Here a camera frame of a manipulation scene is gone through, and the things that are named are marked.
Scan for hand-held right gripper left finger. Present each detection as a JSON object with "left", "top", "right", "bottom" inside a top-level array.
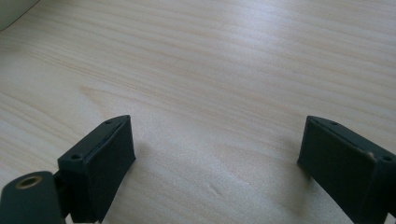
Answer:
[{"left": 58, "top": 114, "right": 137, "bottom": 224}]

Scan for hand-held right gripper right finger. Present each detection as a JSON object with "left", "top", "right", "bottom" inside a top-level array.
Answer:
[{"left": 296, "top": 115, "right": 396, "bottom": 224}]

